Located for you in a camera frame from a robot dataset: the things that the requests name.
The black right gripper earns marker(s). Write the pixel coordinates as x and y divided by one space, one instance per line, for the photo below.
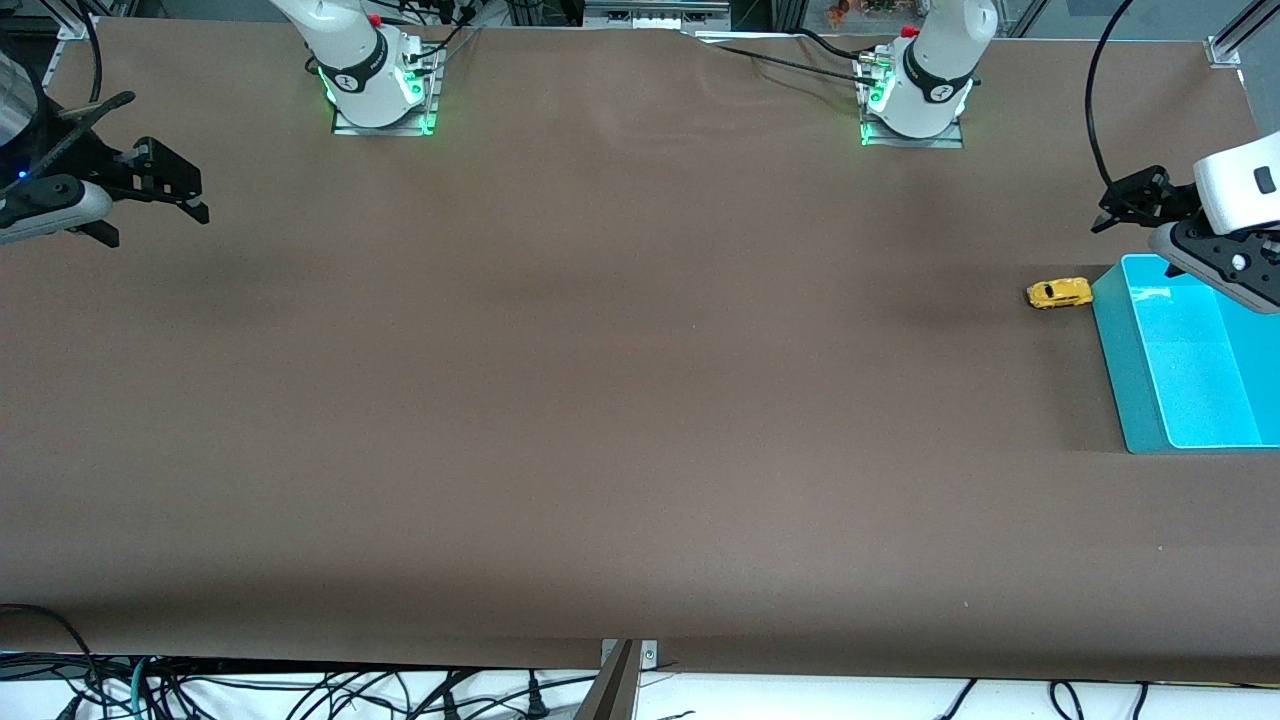
88 160

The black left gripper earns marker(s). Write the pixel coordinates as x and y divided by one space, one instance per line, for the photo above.
1160 199

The yellow beetle toy car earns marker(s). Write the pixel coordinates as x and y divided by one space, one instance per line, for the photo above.
1058 293

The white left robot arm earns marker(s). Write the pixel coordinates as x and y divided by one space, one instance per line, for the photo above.
935 60

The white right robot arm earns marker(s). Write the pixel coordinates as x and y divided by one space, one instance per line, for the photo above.
350 50

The teal plastic bin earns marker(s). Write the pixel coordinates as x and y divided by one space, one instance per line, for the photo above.
1190 380

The grey power strip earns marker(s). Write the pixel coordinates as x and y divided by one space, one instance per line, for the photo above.
655 12

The brown table cover mat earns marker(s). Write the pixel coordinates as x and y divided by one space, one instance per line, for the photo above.
640 400

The dark grey mounting bar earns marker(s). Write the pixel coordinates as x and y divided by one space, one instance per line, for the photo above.
610 690

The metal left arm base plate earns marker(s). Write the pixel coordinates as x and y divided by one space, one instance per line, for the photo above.
910 143

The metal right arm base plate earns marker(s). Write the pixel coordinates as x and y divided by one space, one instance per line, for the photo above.
432 90

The small metal bracket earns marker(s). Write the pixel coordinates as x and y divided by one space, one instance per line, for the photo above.
648 655

